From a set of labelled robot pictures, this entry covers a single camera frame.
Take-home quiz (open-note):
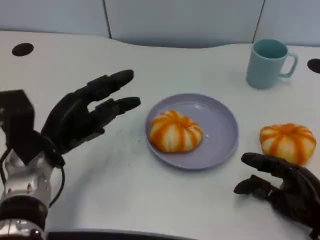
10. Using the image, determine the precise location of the pale green mug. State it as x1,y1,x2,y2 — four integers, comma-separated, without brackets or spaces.
245,38,299,90

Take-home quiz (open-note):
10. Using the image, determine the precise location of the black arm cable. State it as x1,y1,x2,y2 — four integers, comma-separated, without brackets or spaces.
48,163,67,209

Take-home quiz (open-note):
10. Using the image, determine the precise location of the lilac plate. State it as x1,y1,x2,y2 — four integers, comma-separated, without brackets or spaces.
144,93,239,172

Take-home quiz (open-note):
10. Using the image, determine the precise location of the orange and white bread roll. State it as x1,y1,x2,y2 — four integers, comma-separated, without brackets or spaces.
259,122,317,166
149,109,204,154

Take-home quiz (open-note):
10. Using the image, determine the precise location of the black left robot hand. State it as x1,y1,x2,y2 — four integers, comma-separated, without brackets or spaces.
39,69,142,156

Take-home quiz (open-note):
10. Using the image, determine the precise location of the grey partition panel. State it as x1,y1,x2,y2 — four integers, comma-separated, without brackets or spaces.
251,0,320,47
0,0,111,39
102,0,265,49

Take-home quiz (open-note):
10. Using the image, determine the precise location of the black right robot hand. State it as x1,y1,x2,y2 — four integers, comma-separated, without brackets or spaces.
233,152,320,238

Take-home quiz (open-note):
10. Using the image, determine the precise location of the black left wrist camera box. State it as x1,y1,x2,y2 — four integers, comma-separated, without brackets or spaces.
0,89,45,166

